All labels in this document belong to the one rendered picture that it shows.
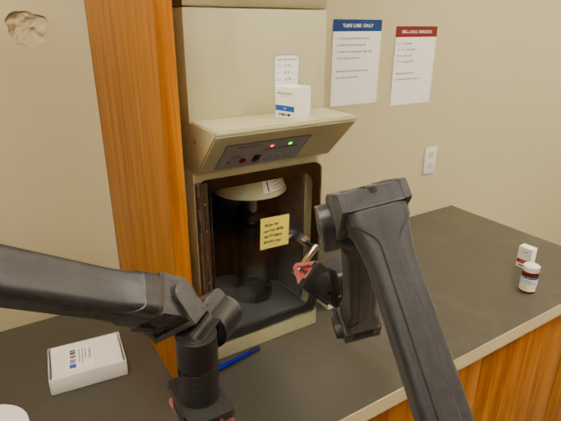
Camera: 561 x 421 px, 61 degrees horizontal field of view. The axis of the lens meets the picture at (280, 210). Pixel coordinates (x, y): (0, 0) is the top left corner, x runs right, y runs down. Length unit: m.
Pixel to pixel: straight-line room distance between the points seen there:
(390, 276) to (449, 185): 1.76
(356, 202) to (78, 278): 0.31
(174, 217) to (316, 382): 0.50
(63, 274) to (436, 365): 0.39
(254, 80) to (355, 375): 0.69
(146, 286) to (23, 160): 0.77
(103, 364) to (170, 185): 0.49
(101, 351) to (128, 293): 0.62
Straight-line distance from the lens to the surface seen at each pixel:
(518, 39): 2.40
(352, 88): 1.71
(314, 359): 1.19
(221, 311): 0.71
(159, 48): 0.81
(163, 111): 0.82
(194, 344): 0.66
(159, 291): 0.63
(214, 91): 0.95
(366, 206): 0.50
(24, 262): 0.55
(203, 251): 1.01
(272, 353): 1.20
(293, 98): 0.93
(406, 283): 0.48
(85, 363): 1.19
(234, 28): 0.96
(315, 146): 1.02
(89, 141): 1.34
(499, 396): 1.64
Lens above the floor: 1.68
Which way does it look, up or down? 21 degrees down
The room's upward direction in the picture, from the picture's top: straight up
